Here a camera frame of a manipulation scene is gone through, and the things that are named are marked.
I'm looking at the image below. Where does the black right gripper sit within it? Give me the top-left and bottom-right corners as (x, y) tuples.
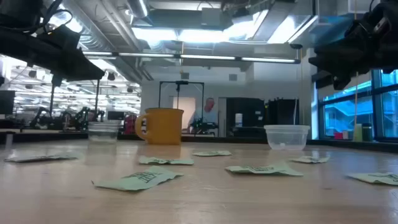
(308, 43), (385, 91)

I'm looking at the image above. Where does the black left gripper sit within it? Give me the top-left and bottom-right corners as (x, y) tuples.
(21, 32), (106, 87)

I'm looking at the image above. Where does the green stevia sweetener packet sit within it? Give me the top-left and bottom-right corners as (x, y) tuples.
(4, 151), (79, 163)
(138, 156), (195, 166)
(224, 161), (305, 177)
(345, 172), (398, 187)
(192, 150), (233, 157)
(288, 155), (331, 164)
(91, 166), (185, 192)

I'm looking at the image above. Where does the small black monitor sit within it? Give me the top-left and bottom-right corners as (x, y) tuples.
(106, 110), (126, 121)

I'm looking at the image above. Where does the blue glass window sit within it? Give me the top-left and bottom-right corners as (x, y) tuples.
(317, 68), (398, 142)

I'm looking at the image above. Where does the clear plastic cup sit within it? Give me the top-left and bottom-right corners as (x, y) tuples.
(87, 121), (119, 144)

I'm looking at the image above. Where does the black cabinet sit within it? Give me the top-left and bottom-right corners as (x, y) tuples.
(266, 98), (300, 127)
(225, 97), (266, 138)

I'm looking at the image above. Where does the red cart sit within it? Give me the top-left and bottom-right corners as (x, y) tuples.
(123, 113), (138, 135)

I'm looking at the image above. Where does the pale green cup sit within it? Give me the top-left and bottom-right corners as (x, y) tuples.
(353, 123), (363, 142)

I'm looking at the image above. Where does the wooden background table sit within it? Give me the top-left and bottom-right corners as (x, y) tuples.
(0, 128), (90, 134)

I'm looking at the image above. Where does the dark green bottle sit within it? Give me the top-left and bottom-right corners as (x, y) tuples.
(361, 123), (373, 142)

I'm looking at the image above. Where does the clear plastic bowl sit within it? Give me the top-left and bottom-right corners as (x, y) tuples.
(264, 124), (311, 151)

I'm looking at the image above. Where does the yellow mug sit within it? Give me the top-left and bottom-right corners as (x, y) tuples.
(134, 107), (185, 146)

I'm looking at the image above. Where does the pale pink board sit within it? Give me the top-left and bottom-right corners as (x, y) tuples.
(172, 96), (197, 131)

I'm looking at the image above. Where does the standing person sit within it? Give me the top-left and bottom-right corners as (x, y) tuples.
(188, 97), (219, 134)

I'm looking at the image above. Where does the grey ceiling box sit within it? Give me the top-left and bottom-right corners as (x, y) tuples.
(201, 7), (223, 27)

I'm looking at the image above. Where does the black background rig frame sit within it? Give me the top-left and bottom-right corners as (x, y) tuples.
(49, 79), (101, 121)
(158, 80), (205, 110)

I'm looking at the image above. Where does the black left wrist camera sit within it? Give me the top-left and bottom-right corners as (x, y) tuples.
(37, 24), (81, 51)

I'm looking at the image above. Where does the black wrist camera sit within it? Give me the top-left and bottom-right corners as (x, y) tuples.
(37, 24), (81, 51)
(345, 11), (393, 47)

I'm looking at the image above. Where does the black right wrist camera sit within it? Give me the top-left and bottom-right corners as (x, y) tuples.
(345, 11), (393, 47)

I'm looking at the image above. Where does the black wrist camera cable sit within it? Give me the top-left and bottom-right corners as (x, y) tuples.
(30, 0), (74, 34)

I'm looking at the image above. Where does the round metal ceiling duct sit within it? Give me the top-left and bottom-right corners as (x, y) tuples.
(126, 0), (149, 19)

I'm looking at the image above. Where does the black aluminium table frame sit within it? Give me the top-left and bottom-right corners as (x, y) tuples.
(0, 133), (398, 154)

